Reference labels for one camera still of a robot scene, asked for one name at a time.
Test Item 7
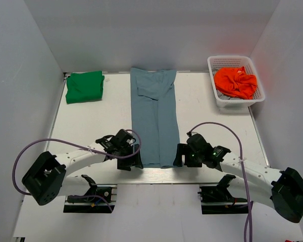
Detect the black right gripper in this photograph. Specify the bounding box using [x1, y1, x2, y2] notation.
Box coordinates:
[174, 143, 204, 167]

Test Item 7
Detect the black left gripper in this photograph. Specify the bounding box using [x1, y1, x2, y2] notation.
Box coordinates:
[116, 144, 143, 171]

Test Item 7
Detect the blue-grey t-shirt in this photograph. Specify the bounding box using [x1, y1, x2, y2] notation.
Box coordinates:
[130, 68, 180, 168]

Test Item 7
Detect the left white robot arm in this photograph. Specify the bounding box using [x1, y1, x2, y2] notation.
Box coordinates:
[22, 129, 143, 206]

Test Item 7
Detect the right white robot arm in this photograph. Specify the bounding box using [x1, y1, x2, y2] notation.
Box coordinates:
[173, 134, 303, 223]

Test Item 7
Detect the grey cloth in basket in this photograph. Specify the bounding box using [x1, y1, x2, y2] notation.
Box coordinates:
[217, 90, 240, 100]

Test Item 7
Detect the white plastic basket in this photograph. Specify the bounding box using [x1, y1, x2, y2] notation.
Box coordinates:
[208, 55, 265, 108]

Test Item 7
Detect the crumpled orange t-shirt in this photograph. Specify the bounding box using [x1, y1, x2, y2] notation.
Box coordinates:
[214, 67, 258, 100]

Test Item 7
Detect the folded green t-shirt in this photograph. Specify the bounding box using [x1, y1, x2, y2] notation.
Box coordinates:
[66, 71, 105, 104]

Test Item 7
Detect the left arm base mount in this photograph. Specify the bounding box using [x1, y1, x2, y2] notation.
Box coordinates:
[63, 185, 117, 214]

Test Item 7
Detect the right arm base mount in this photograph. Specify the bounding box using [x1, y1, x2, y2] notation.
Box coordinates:
[197, 186, 248, 215]

